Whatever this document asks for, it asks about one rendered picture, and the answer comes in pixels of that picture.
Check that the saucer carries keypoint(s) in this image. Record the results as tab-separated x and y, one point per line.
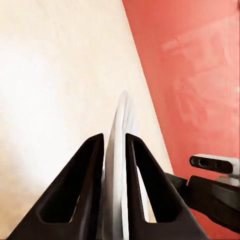
115	225

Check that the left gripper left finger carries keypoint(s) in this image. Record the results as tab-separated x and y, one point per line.
69	208

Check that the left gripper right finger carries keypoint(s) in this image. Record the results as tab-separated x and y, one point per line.
174	220

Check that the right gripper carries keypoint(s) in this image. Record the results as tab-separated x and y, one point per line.
219	201

